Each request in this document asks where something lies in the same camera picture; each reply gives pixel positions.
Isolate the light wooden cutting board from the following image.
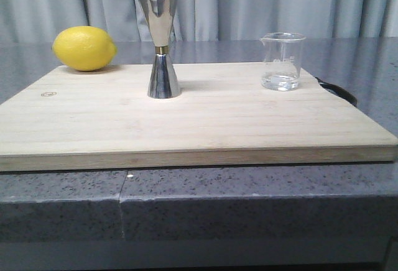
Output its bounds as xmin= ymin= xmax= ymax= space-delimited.
xmin=1 ymin=63 xmax=397 ymax=172

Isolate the yellow lemon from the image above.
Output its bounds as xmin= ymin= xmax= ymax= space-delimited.
xmin=52 ymin=26 xmax=118 ymax=71

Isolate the clear glass beaker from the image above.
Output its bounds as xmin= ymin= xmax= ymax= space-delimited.
xmin=261 ymin=32 xmax=305 ymax=91

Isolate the grey pleated curtain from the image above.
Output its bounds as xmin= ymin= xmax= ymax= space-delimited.
xmin=1 ymin=0 xmax=397 ymax=43

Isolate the black board strap handle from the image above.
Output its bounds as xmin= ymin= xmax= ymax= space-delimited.
xmin=316 ymin=77 xmax=358 ymax=107

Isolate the steel double jigger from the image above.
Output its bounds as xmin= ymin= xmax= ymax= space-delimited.
xmin=139 ymin=0 xmax=180 ymax=99

